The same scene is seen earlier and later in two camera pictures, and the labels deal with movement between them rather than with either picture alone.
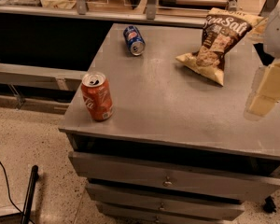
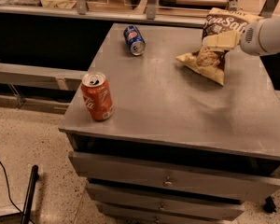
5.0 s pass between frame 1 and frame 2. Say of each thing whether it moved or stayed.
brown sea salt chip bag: stayed
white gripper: moved
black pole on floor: stayed
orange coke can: stayed
